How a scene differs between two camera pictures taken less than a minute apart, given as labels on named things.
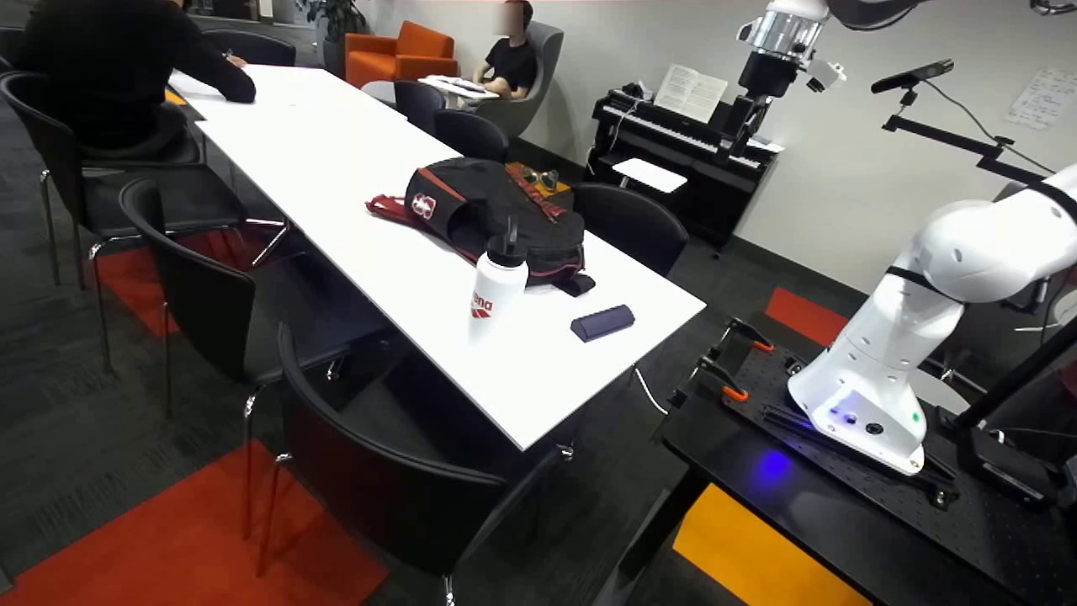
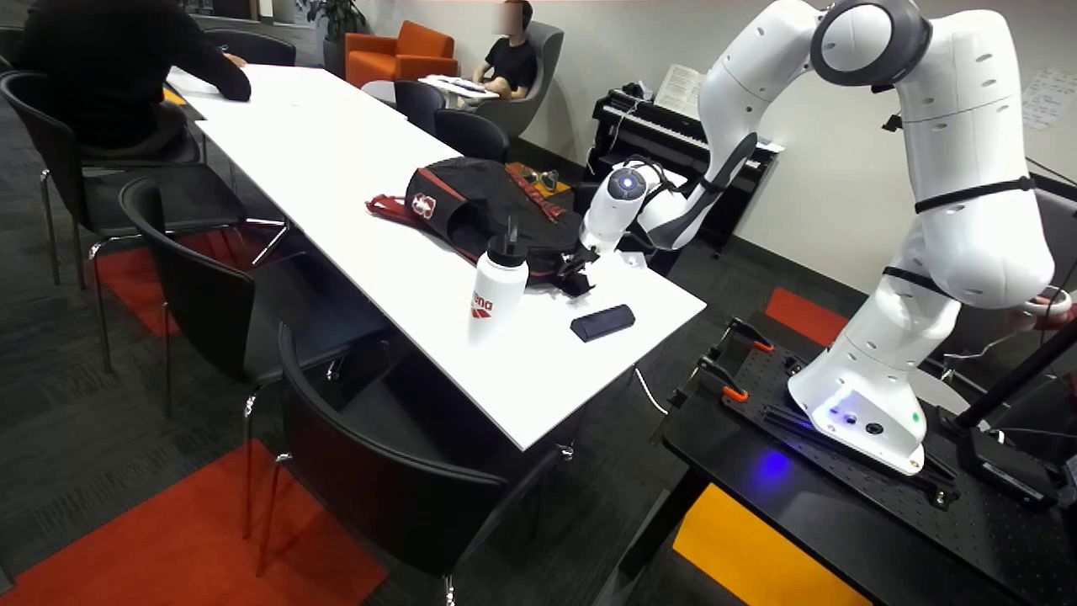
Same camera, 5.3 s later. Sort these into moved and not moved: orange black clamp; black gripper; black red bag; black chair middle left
Moved: black gripper
Not moved: black chair middle left; black red bag; orange black clamp
